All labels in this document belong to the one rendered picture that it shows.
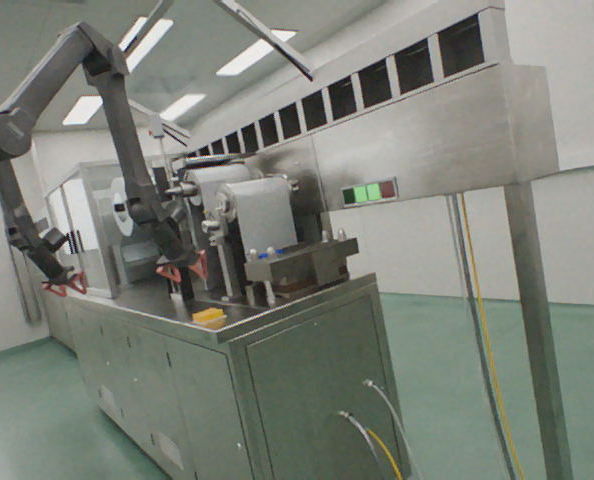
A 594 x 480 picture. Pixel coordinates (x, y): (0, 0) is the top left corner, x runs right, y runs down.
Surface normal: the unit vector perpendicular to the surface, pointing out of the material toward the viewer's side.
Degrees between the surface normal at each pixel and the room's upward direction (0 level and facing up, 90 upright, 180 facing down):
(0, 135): 90
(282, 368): 90
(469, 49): 90
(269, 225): 90
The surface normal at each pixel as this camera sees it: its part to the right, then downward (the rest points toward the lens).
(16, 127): 0.90, -0.14
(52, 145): 0.62, -0.04
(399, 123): -0.76, 0.22
